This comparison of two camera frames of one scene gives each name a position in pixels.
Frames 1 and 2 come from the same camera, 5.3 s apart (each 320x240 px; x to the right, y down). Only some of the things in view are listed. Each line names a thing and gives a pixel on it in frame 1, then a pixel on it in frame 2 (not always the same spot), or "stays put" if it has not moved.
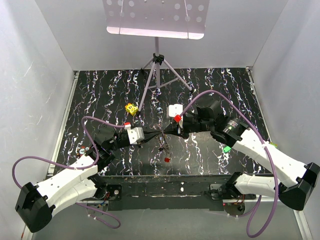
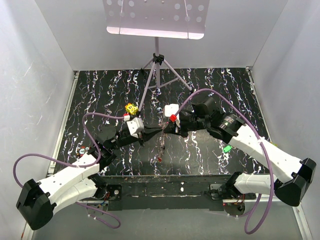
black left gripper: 148,136 stays put
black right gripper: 171,129 stays put
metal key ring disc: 164,143 -> 162,140
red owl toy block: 83,150 stays put
